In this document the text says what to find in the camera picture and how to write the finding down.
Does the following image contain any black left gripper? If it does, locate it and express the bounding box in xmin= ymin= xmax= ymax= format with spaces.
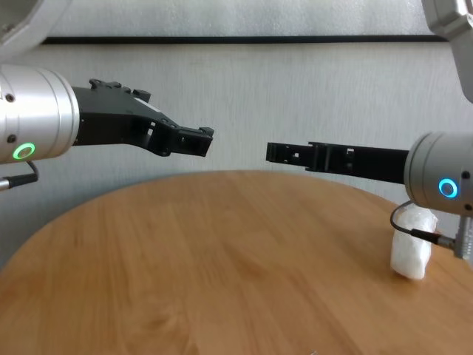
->
xmin=70 ymin=78 xmax=216 ymax=159

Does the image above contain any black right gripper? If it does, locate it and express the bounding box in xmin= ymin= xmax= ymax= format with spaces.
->
xmin=265 ymin=141 xmax=411 ymax=185

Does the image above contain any white plastic-wrapped sandbag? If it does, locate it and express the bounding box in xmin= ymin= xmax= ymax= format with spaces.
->
xmin=389 ymin=206 xmax=439 ymax=281

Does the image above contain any black wall rail strip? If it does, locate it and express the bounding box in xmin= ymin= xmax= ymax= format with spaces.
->
xmin=41 ymin=34 xmax=450 ymax=46

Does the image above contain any left arm cable with plug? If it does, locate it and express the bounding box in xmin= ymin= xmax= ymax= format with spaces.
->
xmin=0 ymin=159 xmax=39 ymax=192

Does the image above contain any arm cable with plug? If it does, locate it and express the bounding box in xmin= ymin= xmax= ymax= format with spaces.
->
xmin=0 ymin=159 xmax=39 ymax=192
xmin=391 ymin=201 xmax=473 ymax=260

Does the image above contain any right arm cable with plug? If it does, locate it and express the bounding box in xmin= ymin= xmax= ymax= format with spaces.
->
xmin=391 ymin=201 xmax=473 ymax=260

